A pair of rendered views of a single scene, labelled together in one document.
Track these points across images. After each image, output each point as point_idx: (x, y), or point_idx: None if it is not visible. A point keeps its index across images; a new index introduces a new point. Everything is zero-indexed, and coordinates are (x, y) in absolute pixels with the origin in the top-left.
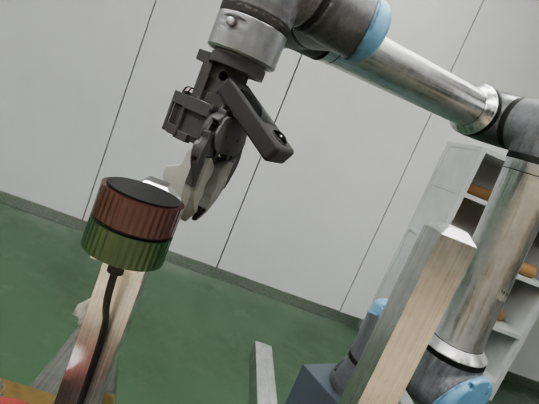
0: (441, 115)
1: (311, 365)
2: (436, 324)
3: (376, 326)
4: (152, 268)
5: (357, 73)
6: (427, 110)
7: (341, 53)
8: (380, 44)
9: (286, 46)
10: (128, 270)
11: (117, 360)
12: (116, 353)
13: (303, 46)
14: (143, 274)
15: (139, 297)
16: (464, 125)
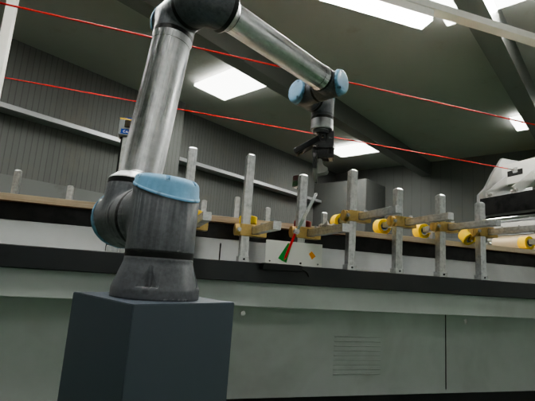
0: (247, 43)
1: (222, 301)
2: (244, 173)
3: (253, 180)
4: (292, 186)
5: (301, 79)
6: (258, 48)
7: (299, 105)
8: (288, 97)
9: (329, 97)
10: (294, 188)
11: (302, 217)
12: (296, 207)
13: (318, 101)
14: (297, 190)
15: (298, 196)
16: (226, 31)
